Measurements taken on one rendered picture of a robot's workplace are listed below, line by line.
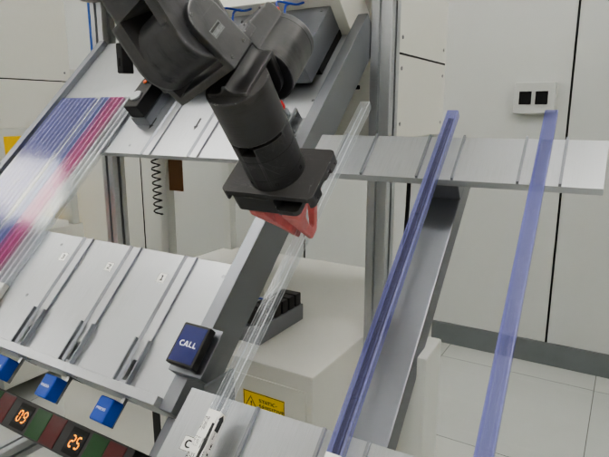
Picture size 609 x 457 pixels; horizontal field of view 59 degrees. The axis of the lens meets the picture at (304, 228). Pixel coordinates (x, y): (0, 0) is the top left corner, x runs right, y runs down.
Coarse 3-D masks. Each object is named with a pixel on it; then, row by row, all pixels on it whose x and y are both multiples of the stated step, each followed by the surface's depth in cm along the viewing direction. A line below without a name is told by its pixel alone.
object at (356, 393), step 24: (456, 120) 65; (432, 168) 61; (432, 192) 59; (408, 240) 55; (408, 264) 54; (384, 288) 52; (384, 312) 51; (384, 336) 50; (360, 360) 48; (360, 384) 47; (360, 408) 46; (336, 432) 45
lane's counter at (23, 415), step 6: (24, 408) 72; (30, 408) 72; (18, 414) 72; (24, 414) 72; (30, 414) 71; (12, 420) 72; (18, 420) 71; (24, 420) 71; (12, 426) 71; (18, 426) 71; (24, 426) 70
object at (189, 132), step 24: (336, 48) 92; (96, 72) 121; (72, 96) 119; (96, 96) 115; (120, 96) 111; (288, 96) 89; (312, 96) 87; (168, 120) 99; (192, 120) 96; (216, 120) 93; (120, 144) 100; (144, 144) 97; (168, 144) 94; (192, 144) 91; (216, 144) 89
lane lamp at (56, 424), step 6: (54, 420) 69; (60, 420) 69; (66, 420) 68; (48, 426) 69; (54, 426) 69; (60, 426) 68; (48, 432) 68; (54, 432) 68; (60, 432) 68; (42, 438) 68; (48, 438) 68; (54, 438) 67; (48, 444) 67
